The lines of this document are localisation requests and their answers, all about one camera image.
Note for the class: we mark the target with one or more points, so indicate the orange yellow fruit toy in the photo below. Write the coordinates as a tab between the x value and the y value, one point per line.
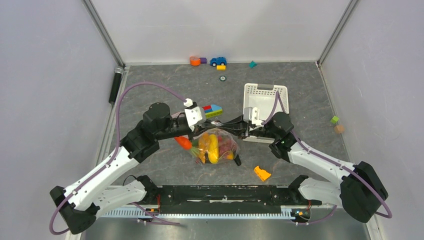
202	146

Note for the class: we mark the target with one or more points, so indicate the white toothed cable rail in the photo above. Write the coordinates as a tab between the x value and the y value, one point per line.
135	212

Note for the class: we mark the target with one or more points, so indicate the tan wooden cube right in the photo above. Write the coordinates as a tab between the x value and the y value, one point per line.
339	129

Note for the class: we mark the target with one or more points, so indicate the small round disc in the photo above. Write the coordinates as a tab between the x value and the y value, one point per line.
222	78

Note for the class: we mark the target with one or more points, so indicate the multicolour brick stack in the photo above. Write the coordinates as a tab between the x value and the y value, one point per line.
212	110

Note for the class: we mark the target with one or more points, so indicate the black microphone on table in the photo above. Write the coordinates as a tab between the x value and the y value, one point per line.
237	160

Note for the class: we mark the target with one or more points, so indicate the black microphone at wall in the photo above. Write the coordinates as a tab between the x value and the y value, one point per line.
116	83

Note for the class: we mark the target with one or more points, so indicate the blue toy car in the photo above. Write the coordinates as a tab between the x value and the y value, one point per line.
218	61

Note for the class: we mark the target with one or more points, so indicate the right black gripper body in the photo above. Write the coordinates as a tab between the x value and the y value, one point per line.
262	131

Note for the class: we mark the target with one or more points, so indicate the yellow corn toy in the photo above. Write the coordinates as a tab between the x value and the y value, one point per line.
213	149

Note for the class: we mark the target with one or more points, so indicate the white perforated basket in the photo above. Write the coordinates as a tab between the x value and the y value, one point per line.
273	104

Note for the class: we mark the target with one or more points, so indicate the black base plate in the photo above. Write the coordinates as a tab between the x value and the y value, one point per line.
221	199

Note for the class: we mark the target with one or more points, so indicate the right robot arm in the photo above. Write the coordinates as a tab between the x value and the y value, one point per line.
357	188

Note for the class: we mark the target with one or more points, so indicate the orange cheese wedge toy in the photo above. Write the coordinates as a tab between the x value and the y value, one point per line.
262	174

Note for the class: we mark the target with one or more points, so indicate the red grape bunch toy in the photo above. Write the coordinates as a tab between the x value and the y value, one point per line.
226	144

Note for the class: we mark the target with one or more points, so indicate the orange carrot toy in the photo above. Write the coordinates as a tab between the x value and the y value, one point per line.
184	142

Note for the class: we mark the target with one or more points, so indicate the clear polka dot zip bag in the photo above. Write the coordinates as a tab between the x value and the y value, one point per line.
217	132

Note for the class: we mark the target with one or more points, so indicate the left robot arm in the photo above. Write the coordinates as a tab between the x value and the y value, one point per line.
81	203

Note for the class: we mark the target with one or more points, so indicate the yellow brick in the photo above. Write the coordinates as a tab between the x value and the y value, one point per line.
221	67

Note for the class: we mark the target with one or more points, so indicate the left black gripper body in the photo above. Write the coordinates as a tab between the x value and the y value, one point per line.
176	128

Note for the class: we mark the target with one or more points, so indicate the orange red mango toy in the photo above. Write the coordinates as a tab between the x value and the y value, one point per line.
229	155

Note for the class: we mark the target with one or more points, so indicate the green cube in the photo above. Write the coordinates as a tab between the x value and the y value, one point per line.
334	120

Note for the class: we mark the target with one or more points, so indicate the teal block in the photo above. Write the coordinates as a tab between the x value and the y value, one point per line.
252	64

